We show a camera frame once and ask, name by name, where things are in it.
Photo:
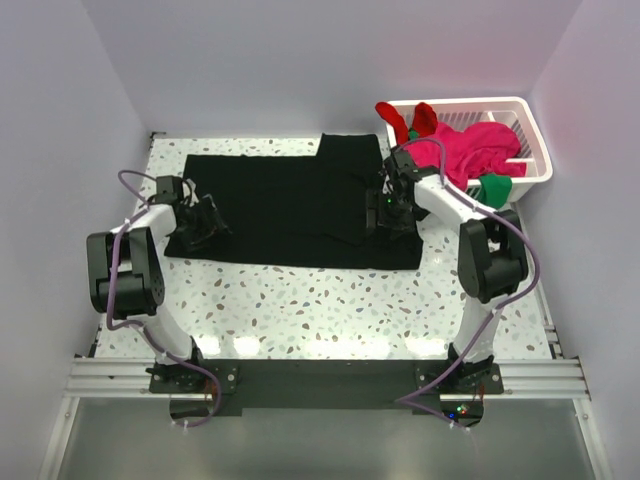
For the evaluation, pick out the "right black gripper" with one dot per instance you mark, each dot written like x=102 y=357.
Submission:
x=401 y=227

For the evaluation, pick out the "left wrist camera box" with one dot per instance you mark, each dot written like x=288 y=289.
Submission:
x=172 y=190

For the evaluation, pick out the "pink t-shirt in basket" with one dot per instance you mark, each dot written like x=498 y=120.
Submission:
x=481 y=149

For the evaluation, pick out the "green garment in basket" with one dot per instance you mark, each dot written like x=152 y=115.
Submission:
x=494 y=189

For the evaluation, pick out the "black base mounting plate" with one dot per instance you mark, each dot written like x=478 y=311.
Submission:
x=231 y=386

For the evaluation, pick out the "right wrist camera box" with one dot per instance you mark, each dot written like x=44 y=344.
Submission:
x=400 y=170

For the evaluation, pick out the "white plastic laundry basket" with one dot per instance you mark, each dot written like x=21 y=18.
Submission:
x=512 y=111

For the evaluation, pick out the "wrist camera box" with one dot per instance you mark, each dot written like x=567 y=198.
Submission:
x=400 y=170
x=172 y=190

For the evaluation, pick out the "black t-shirt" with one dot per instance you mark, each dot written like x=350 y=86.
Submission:
x=303 y=211

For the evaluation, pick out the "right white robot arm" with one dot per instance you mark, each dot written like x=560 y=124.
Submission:
x=492 y=261

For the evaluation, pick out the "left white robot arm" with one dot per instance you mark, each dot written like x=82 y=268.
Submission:
x=126 y=284

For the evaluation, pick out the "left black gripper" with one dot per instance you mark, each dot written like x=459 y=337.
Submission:
x=211 y=224

